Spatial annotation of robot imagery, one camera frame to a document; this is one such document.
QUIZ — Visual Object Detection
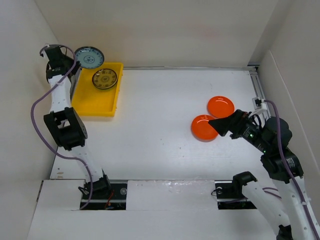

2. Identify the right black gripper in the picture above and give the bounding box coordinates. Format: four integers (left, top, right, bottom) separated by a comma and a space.
208, 108, 272, 153

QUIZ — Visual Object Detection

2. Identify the orange plate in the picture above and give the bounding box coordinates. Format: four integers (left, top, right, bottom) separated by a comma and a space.
207, 96, 235, 119
190, 114, 218, 142

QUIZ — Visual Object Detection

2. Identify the blue white patterned plate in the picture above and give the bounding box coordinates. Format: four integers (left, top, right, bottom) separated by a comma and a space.
75, 46, 105, 69

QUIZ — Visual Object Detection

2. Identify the yellow patterned plate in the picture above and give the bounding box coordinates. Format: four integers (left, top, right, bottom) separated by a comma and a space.
92, 68, 118, 90

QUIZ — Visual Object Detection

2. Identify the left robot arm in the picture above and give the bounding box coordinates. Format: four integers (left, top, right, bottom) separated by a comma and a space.
43, 44, 112, 199

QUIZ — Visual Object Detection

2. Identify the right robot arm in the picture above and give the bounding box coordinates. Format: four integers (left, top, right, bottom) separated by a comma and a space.
208, 109, 320, 240

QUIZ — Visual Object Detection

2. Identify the yellow plastic bin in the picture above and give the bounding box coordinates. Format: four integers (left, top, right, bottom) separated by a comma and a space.
71, 62, 124, 117

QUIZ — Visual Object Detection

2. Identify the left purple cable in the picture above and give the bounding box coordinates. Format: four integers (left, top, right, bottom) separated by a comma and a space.
30, 44, 95, 210

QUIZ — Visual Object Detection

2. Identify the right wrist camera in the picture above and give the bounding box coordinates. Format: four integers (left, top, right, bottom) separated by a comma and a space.
252, 97, 268, 115

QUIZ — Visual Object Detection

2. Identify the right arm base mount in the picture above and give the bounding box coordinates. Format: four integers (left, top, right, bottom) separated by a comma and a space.
211, 180, 256, 210

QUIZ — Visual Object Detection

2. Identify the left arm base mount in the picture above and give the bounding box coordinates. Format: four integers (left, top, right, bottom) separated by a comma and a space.
79, 181, 128, 211

